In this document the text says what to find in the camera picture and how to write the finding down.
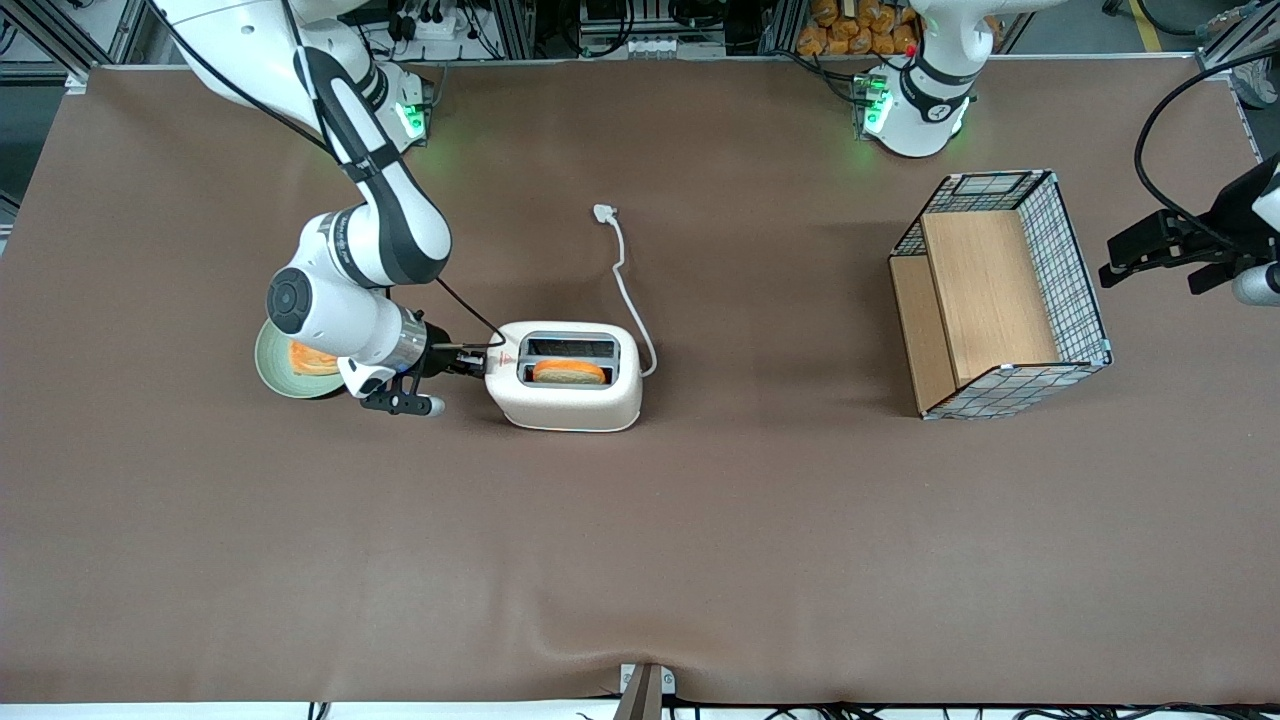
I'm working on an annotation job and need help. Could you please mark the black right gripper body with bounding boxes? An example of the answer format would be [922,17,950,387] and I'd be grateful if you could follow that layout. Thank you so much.
[422,322,469,381]

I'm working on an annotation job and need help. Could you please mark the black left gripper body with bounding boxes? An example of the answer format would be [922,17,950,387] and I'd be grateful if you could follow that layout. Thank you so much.
[1195,150,1280,266]

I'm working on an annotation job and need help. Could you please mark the white two-slot toaster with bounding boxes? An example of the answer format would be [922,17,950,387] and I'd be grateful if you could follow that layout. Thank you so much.
[484,321,644,433]

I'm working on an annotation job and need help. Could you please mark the toast slice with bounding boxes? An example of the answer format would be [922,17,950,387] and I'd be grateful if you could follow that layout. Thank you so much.
[532,359,608,386]

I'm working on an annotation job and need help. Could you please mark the orange triangular pastry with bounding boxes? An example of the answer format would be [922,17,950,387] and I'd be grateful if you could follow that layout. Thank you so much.
[289,340,341,378]

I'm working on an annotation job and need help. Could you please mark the wooden board insert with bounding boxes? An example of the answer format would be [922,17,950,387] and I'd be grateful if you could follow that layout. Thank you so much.
[890,210,1061,413]

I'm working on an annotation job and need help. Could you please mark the pale green round plate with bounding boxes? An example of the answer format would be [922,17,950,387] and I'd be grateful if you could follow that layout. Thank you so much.
[254,318,347,400]

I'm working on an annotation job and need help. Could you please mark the white power strip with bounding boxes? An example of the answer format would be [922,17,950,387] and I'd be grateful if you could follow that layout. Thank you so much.
[395,0,473,41]

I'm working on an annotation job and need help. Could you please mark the orange bread bags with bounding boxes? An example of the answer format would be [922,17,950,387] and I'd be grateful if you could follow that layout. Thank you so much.
[797,0,921,57]

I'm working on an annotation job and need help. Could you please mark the metal table edge clamp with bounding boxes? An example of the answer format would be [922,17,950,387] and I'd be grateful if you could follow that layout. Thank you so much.
[618,663,677,720]

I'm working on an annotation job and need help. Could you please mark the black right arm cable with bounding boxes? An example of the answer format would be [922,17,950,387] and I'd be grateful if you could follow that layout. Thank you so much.
[150,0,509,353]

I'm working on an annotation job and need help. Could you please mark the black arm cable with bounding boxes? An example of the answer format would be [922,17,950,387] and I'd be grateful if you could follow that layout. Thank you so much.
[1134,50,1280,251]
[150,0,509,353]

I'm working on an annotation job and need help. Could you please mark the wire mesh basket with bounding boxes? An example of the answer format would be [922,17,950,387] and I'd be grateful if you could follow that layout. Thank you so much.
[888,170,1113,421]

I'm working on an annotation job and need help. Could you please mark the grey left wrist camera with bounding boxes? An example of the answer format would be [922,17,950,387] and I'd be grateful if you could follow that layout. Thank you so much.
[1190,262,1280,307]

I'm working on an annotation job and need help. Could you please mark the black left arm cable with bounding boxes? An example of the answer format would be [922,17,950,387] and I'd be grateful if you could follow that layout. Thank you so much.
[1134,50,1280,251]

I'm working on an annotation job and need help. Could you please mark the white toaster power cable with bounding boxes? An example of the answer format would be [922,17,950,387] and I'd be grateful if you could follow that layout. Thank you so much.
[593,204,659,379]

